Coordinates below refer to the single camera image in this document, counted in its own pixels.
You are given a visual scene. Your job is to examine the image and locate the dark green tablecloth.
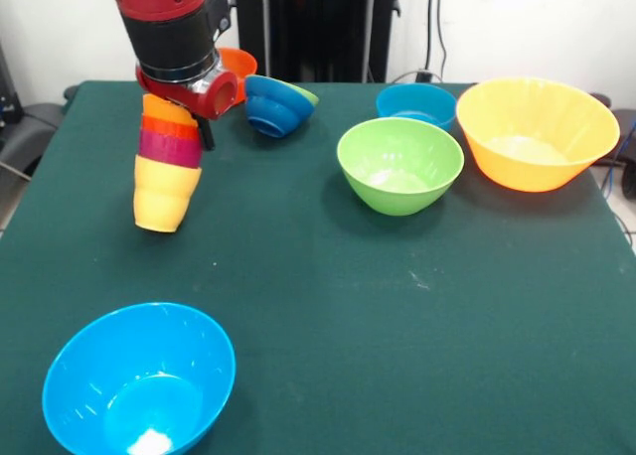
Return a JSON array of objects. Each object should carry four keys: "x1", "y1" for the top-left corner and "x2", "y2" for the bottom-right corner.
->
[{"x1": 0, "y1": 79, "x2": 636, "y2": 455}]

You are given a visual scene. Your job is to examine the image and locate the red plastic bowl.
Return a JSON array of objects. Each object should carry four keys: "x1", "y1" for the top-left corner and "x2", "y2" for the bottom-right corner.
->
[{"x1": 217, "y1": 47, "x2": 258, "y2": 106}]

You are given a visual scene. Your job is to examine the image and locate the black hanging cable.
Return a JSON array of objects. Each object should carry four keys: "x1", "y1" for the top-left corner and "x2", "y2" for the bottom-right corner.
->
[{"x1": 419, "y1": 0, "x2": 449, "y2": 82}]

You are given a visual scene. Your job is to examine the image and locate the dark blue bowl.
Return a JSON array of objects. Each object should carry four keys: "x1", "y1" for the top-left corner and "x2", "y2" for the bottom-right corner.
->
[{"x1": 243, "y1": 75, "x2": 317, "y2": 139}]

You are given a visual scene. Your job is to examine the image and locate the dark grey pedestal leg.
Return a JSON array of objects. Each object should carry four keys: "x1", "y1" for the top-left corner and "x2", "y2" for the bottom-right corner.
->
[{"x1": 0, "y1": 101, "x2": 67, "y2": 179}]

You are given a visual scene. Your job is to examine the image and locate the red plastic cup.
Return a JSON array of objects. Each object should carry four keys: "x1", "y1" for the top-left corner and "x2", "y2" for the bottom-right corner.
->
[{"x1": 140, "y1": 114, "x2": 201, "y2": 142}]

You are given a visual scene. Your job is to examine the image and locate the small green ribbed bowl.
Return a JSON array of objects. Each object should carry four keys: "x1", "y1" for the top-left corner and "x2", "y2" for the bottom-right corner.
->
[{"x1": 291, "y1": 83, "x2": 320, "y2": 107}]

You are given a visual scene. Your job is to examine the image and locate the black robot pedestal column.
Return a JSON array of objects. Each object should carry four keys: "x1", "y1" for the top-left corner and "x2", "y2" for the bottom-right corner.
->
[{"x1": 226, "y1": 0, "x2": 401, "y2": 83}]

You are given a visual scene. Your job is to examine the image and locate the yellow ribbed plastic cup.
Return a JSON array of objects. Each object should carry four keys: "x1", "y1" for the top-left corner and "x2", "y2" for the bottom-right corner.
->
[{"x1": 132, "y1": 155, "x2": 203, "y2": 234}]

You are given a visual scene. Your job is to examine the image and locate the small light blue bowl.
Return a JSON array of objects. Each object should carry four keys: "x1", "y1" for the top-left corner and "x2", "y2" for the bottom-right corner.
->
[{"x1": 375, "y1": 82, "x2": 458, "y2": 132}]

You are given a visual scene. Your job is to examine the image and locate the large light blue bowl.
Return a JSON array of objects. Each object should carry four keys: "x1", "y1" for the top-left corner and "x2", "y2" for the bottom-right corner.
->
[{"x1": 42, "y1": 302, "x2": 238, "y2": 455}]

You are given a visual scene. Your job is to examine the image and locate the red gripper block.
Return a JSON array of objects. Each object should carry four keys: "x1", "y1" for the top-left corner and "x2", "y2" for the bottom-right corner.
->
[{"x1": 135, "y1": 65, "x2": 239, "y2": 152}]

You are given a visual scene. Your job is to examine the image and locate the large green bowl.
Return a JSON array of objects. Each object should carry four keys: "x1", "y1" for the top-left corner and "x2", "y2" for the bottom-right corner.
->
[{"x1": 336, "y1": 116, "x2": 465, "y2": 217}]

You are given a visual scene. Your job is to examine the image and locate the large yellow bowl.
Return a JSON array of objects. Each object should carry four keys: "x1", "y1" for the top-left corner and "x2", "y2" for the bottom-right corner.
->
[{"x1": 455, "y1": 76, "x2": 622, "y2": 194}]

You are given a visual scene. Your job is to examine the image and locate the orange ribbed plastic cup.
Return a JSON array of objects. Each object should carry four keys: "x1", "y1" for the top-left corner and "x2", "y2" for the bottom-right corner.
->
[{"x1": 142, "y1": 92, "x2": 198, "y2": 128}]

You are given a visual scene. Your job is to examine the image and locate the purple plastic cup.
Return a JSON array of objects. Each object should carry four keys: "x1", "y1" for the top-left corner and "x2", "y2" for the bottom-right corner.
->
[{"x1": 138, "y1": 128, "x2": 203, "y2": 171}]

